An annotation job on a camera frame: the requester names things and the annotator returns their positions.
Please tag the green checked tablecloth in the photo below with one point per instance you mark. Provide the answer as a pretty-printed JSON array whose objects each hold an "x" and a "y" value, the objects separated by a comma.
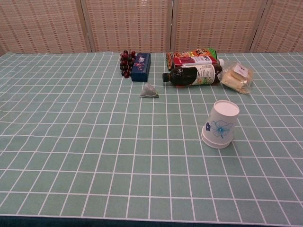
[{"x": 94, "y": 146}]

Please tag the grey pyramid tea bag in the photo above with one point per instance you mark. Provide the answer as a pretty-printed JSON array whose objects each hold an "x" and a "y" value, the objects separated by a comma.
[{"x": 148, "y": 91}]

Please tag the blue rectangular carton box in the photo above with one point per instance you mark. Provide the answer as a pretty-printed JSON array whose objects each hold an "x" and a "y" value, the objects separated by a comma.
[{"x": 141, "y": 67}]

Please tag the clear packet of yellow cake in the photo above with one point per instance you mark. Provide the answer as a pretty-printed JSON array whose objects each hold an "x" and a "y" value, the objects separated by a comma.
[{"x": 234, "y": 79}]

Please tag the orange green snack bag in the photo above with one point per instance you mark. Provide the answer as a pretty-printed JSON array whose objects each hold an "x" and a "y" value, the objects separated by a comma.
[{"x": 189, "y": 53}]

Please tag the dark drink bottle black cap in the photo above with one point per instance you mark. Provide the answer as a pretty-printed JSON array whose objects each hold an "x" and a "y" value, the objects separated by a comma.
[{"x": 189, "y": 76}]

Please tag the woven bamboo screen panel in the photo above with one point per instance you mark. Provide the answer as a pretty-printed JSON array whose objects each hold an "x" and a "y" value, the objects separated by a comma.
[
  {"x": 217, "y": 23},
  {"x": 284, "y": 26},
  {"x": 127, "y": 24},
  {"x": 40, "y": 24}
]

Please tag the red label bottle white cap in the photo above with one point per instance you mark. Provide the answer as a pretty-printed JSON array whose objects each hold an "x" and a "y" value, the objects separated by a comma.
[{"x": 194, "y": 61}]

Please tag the bunch of dark red grapes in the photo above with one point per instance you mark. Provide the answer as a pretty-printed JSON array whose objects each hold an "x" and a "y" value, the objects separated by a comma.
[{"x": 125, "y": 62}]

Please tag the white paper cup large flower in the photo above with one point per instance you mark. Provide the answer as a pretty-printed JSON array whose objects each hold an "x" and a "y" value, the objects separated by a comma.
[{"x": 220, "y": 123}]

